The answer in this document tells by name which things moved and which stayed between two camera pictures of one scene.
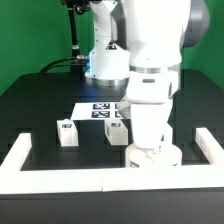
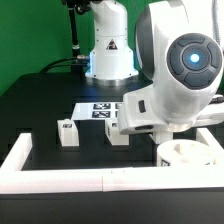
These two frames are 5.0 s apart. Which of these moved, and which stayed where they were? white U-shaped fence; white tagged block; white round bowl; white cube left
Moved: white round bowl
Stayed: white cube left; white U-shaped fence; white tagged block
